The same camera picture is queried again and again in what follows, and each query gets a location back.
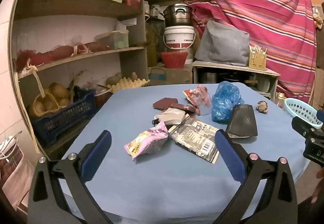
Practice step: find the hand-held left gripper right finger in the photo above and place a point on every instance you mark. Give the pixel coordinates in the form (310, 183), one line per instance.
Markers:
(230, 158)

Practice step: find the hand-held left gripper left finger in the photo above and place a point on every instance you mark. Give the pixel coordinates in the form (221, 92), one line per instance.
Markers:
(96, 157)

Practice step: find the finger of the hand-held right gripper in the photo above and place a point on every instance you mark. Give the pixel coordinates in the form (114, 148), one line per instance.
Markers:
(305, 126)

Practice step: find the light blue plastic basket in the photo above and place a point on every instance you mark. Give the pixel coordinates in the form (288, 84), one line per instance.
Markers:
(295, 108)

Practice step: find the black textured pouch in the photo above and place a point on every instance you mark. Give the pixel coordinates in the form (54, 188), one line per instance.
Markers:
(241, 120)

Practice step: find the black printed foil wrapper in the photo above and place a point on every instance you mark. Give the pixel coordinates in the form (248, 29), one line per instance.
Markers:
(192, 135)

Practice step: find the small brown scrap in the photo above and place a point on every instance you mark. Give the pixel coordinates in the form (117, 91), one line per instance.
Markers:
(262, 107)

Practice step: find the pink snack packet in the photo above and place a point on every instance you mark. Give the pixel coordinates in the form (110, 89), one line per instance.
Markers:
(146, 141)

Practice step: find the blue plastic bag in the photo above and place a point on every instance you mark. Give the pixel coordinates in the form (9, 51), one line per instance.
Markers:
(224, 102)

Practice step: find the maroon packet with star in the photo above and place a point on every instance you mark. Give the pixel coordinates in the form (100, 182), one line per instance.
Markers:
(182, 107)

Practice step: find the red snack wrapper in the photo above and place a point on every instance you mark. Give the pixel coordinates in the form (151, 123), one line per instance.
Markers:
(196, 95)

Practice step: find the beige paper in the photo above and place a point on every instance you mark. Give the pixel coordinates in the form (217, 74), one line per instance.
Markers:
(170, 115)

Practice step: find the plain maroon packet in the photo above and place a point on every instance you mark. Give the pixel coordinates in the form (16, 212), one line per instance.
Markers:
(164, 103)

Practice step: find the blue plastic crate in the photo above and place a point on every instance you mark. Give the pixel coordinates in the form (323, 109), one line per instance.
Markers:
(65, 117)

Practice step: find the small brown wicker basket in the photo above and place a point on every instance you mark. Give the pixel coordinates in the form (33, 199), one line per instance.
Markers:
(102, 98)

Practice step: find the blue tablecloth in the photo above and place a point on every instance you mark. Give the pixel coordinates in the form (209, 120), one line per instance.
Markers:
(164, 188)

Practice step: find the wicker basket of potatoes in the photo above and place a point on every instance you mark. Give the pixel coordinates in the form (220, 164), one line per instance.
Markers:
(36, 112)

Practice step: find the black frying pan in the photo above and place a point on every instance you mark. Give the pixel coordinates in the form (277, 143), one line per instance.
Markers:
(231, 79)

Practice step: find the large potato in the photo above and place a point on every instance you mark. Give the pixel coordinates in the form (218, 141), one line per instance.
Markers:
(114, 79)

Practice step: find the yellow egg tray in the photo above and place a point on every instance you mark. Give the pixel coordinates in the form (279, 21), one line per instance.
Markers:
(129, 84)

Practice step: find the yellow utensil holder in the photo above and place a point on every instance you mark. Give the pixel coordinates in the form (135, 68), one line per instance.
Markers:
(257, 62)

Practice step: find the small steel pot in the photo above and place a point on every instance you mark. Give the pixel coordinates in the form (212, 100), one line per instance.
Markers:
(208, 77)

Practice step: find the lined brown basket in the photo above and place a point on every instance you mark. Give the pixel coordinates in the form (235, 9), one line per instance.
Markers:
(10, 160)

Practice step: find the small potato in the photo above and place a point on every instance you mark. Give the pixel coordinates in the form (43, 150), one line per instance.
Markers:
(134, 76)

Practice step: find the low wooden rack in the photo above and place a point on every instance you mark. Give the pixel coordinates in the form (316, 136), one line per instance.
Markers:
(227, 66)

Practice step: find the brown cardboard box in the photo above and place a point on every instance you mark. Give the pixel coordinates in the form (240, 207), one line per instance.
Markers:
(174, 76)

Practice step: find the tan hanging cloth bundle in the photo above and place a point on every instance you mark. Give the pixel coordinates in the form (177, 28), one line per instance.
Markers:
(317, 21)

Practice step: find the short red mesh bag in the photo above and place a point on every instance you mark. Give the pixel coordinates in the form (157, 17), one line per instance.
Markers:
(93, 46)

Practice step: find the long red mesh bag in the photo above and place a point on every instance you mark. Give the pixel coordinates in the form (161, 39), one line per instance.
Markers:
(48, 55)

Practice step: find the red woven bowl basket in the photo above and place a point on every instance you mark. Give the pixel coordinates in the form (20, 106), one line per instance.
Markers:
(174, 60)

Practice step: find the grey fabric bag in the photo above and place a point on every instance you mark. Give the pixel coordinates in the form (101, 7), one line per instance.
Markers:
(222, 44)

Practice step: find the clear plastic container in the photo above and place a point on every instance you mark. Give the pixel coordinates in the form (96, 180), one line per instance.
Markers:
(114, 39)

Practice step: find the large yellow oil bottle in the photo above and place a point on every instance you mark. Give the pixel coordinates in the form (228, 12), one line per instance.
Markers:
(151, 44)

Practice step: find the pink striped cloth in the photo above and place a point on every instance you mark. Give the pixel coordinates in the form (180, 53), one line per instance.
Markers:
(253, 11)

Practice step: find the white plastic bucket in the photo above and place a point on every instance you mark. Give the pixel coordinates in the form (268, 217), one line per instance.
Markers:
(179, 36)

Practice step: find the wooden shelf unit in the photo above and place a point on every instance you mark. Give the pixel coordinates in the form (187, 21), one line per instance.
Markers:
(76, 8)

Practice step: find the steel cooking pot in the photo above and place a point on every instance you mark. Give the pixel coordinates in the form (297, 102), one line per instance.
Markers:
(177, 17)

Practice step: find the small red plastic basket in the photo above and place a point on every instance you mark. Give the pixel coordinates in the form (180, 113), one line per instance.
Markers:
(133, 1)

